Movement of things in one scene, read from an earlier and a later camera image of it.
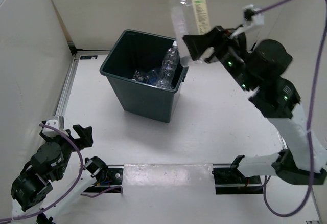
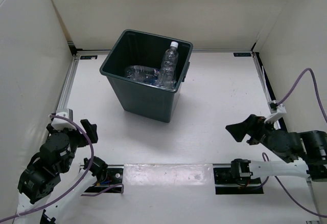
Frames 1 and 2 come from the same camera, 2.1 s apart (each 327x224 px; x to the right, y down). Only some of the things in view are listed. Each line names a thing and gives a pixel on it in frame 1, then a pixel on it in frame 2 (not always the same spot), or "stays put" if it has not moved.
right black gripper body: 227,48 to 260,131
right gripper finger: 197,45 to 239,130
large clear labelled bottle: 189,15 to 145,74
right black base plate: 229,180 stays put
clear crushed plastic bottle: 169,67 stays put
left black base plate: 114,179 stays put
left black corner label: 84,57 stays put
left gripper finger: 86,135 to 91,130
